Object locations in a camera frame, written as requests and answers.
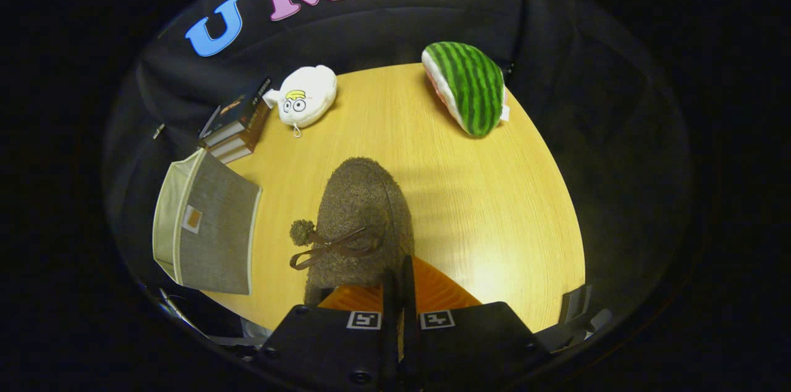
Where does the watermelon slice plush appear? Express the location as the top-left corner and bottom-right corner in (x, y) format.
(421, 41), (510, 138)

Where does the brown cover book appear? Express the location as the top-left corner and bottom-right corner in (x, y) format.
(201, 126), (266, 155)

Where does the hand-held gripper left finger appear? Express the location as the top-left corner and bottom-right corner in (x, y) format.
(256, 268), (402, 392)

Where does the grey fabric storage box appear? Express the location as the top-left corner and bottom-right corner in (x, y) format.
(152, 148), (263, 296)

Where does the dark blue book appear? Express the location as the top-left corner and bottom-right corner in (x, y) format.
(210, 77), (273, 139)

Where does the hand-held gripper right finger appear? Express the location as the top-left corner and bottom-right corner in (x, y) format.
(400, 255), (552, 391)

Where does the grey furniture part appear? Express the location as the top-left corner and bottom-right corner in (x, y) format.
(559, 284), (614, 343)

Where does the thin pale book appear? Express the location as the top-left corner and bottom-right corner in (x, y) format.
(210, 138), (257, 164)

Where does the white plush toy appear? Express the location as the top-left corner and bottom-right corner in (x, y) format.
(263, 65), (338, 138)

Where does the brown fuzzy shoe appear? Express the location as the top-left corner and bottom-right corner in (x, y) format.
(289, 157), (416, 306)

